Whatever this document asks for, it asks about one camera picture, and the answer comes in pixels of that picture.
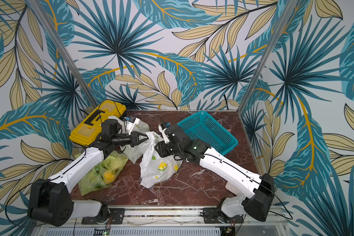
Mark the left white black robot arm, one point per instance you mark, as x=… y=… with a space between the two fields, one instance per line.
x=50 y=201

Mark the right metal frame pole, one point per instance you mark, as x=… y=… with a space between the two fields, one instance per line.
x=282 y=21

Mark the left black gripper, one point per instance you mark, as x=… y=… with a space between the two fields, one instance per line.
x=134 y=138

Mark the plain white plastic bag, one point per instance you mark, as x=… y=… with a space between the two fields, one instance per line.
x=132 y=153

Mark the green plastic bag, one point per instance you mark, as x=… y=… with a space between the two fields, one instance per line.
x=93 y=180

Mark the left metal frame pole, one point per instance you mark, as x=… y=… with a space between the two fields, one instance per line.
x=45 y=20

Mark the white lemon print bag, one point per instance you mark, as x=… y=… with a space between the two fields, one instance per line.
x=154 y=168

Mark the metal frame pole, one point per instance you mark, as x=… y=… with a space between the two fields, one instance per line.
x=45 y=20
x=282 y=21

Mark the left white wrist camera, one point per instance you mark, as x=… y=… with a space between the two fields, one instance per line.
x=132 y=124

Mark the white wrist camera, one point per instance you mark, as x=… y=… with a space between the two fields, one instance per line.
x=132 y=124
x=162 y=128

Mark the teal plastic basket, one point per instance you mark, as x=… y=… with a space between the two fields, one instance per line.
x=202 y=125

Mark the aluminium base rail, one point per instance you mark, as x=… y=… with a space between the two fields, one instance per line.
x=171 y=221

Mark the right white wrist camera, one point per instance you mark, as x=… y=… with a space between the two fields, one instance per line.
x=162 y=128

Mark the yellow pear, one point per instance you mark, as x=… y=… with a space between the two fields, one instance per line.
x=108 y=177

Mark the yellow black toolbox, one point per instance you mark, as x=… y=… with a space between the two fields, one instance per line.
x=88 y=130

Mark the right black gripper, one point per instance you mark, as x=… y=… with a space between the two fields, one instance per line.
x=165 y=147

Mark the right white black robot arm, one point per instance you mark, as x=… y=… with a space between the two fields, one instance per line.
x=257 y=191

